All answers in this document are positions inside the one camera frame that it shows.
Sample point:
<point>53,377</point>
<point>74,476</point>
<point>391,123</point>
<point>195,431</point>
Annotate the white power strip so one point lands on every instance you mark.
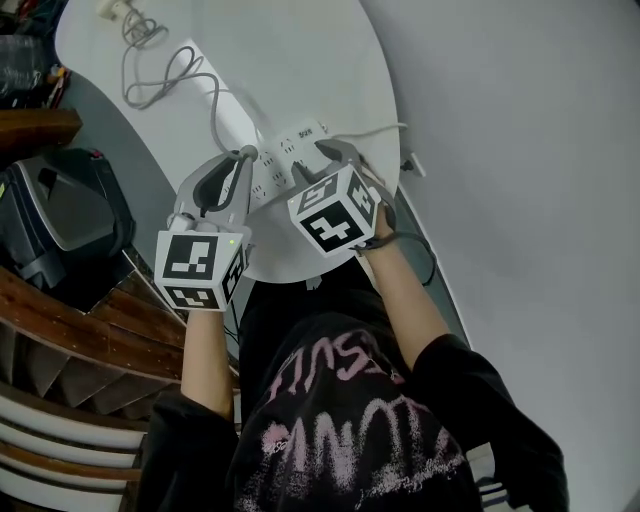
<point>290,150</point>

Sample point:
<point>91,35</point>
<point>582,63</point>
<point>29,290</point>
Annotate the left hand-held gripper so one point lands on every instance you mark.
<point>190,260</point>

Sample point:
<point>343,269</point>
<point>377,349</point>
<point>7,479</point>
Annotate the black and grey machine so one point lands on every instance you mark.
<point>65,220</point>

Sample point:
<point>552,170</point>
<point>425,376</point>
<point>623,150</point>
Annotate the cream hair dryer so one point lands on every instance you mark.
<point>110,10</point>

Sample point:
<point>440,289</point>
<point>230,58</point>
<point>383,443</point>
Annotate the plastic-wrapped pallet load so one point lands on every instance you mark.
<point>22,70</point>

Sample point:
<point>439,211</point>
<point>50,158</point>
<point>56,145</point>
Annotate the person's left forearm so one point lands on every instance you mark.
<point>207,365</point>

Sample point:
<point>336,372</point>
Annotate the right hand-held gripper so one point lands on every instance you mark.
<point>335,225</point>

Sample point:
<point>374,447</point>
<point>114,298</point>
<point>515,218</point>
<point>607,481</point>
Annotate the red and black tool pile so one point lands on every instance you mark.
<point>40,12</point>

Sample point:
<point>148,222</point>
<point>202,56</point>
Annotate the person's black printed shirt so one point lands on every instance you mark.
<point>350,425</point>

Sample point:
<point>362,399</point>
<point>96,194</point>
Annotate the person's right forearm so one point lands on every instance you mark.
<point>407,310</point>

